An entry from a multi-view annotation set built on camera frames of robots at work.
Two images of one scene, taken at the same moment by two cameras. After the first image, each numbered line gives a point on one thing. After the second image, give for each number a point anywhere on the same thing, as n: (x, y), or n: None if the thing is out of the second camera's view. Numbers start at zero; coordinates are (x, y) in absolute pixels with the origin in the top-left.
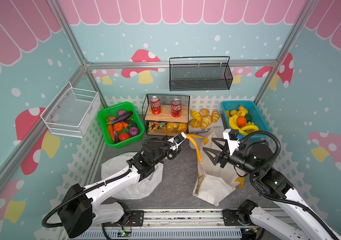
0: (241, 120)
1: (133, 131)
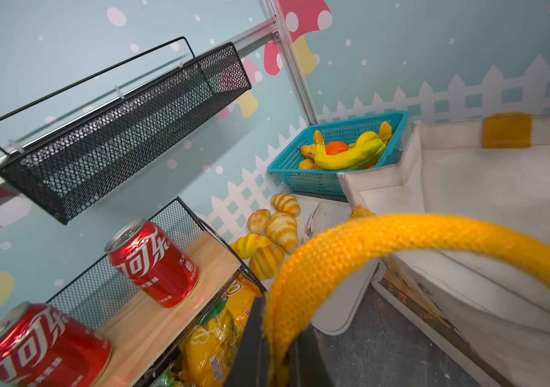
0: (334, 147)
1: None
